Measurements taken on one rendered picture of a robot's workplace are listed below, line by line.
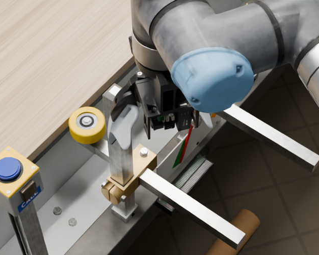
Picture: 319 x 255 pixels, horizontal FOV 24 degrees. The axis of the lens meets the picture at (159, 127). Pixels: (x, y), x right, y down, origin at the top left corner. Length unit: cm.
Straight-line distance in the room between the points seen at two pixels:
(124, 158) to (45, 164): 29
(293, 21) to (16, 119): 96
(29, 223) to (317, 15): 71
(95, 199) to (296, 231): 90
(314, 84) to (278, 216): 178
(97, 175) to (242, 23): 114
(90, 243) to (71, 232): 12
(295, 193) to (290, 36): 182
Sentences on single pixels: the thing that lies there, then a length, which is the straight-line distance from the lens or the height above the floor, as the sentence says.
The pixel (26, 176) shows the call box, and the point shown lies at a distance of 118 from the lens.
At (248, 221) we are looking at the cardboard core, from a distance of 243.
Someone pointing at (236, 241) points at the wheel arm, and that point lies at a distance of 153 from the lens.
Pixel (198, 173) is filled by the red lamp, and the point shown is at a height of 70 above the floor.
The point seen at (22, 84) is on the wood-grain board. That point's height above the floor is 90.
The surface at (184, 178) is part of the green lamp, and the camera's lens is 177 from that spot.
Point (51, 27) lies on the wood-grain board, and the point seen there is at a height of 90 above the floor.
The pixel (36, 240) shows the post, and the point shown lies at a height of 99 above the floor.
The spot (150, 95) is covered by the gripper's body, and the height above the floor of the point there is 145.
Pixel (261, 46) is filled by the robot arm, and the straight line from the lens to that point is 78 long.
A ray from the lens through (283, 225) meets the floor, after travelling 253.
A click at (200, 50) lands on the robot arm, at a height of 165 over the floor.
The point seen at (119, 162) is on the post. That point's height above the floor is 95.
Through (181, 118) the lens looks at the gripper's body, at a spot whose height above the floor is 143.
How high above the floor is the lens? 222
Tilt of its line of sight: 55 degrees down
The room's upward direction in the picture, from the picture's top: straight up
